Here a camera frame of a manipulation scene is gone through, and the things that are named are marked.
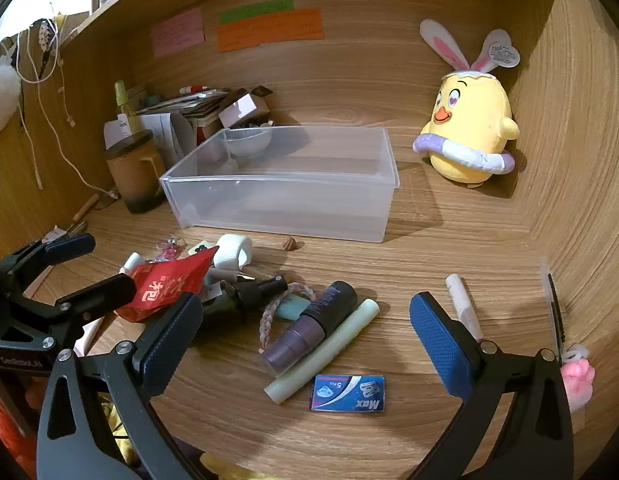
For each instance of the white bowl of beads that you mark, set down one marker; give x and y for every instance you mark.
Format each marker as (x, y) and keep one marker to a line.
(247, 142)

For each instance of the thin black pen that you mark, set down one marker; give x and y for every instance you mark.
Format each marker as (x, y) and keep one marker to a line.
(557, 320)

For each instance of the yellow chick plush toy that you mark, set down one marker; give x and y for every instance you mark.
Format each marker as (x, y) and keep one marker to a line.
(469, 120)

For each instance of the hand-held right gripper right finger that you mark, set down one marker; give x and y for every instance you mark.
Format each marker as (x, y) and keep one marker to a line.
(439, 345)

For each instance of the red white marker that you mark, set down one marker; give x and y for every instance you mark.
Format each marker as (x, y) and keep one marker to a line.
(194, 89)

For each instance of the small white tube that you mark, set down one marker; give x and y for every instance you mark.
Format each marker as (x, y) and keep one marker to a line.
(131, 262)

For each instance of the small brown nut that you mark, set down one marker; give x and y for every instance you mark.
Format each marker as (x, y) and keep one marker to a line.
(290, 243)

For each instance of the small white cardboard box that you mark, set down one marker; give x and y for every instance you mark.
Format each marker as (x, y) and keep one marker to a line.
(239, 107)

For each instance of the stack of booklets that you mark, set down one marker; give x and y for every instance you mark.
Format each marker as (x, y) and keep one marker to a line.
(194, 102)

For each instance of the white tapered pen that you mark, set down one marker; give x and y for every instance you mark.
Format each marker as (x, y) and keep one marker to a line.
(462, 305)

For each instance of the clear plastic bin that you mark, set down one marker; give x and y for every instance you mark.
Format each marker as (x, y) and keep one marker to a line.
(289, 200)

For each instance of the pale green bottle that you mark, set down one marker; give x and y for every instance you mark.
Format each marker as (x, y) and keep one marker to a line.
(120, 97)

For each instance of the pink squishy toy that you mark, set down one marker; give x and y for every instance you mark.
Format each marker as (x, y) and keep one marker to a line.
(577, 380)

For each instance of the purple cosmetic tube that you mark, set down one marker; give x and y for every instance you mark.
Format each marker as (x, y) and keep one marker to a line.
(299, 335)

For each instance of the pale green tube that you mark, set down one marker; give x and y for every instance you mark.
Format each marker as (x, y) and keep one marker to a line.
(329, 355)

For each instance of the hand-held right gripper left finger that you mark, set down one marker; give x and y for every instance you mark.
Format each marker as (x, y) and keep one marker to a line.
(169, 345)

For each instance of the teal small object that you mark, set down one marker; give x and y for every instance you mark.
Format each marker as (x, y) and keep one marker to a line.
(154, 100)

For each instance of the small blue card box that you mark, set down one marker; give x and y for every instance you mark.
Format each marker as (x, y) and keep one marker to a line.
(347, 393)

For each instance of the white tape roll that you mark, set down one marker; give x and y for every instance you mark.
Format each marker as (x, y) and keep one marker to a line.
(229, 252)

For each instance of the dark green glass bottle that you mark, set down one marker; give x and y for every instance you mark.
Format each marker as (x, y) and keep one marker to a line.
(239, 297)

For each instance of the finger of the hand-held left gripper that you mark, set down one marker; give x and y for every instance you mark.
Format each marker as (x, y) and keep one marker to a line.
(107, 292)
(69, 248)

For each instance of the green paper note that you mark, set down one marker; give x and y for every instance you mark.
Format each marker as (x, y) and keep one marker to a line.
(257, 11)

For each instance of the brown mug with lid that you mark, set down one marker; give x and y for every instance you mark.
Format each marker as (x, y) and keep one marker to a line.
(134, 180)

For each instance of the pink bead charm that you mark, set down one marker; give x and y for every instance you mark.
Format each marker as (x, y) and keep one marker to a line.
(169, 251)

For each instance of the red packet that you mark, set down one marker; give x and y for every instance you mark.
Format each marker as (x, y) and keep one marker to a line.
(162, 282)

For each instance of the pink paper note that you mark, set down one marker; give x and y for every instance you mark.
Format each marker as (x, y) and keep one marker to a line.
(177, 32)

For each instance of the stack of papers and books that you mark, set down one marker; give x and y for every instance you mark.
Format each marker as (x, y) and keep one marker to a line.
(159, 132)

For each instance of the white fluffy pompom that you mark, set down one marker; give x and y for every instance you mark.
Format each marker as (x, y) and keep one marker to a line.
(2, 95)

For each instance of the grey pen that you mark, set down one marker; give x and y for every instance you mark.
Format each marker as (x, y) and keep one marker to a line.
(224, 274)

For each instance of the orange paper note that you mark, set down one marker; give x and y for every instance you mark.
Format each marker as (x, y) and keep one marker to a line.
(269, 32)

